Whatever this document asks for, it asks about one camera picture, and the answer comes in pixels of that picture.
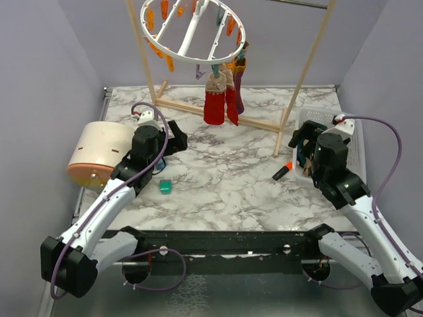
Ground wooden hanger rack frame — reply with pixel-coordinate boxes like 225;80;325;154
126;1;336;155

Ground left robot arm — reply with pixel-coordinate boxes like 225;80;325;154
40;120;188;299

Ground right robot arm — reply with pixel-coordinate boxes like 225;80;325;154
289;114;422;316

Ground white round clip hanger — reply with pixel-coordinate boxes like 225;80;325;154
140;0;247;65

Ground white plastic basket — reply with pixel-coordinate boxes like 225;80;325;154
292;107;367;184

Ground blue patterned round tin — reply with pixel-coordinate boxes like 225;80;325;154
155;157;167;173

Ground dark teal sock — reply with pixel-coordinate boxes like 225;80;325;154
297;139;315;168

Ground black orange highlighter marker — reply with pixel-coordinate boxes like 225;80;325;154
272;161;293;181

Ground teal green small box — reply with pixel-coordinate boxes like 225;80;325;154
159;180;173;195

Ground red beige reindeer sock front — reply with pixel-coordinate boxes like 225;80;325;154
204;72;226;125

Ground red beige reindeer sock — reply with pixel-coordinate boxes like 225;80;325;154
204;72;226;125
219;64;239;125

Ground red beige reindeer sock back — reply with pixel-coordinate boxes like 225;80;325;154
219;64;239;125

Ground purple clothespin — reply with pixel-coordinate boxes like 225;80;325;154
195;64;206;80

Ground teal clothespin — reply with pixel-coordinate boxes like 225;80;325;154
211;63;220;79

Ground purple yellow striped sock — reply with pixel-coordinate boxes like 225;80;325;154
232;57;247;114

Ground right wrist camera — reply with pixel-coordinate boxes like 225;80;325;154
330;114;355;139

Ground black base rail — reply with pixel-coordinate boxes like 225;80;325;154
98;229;334;275

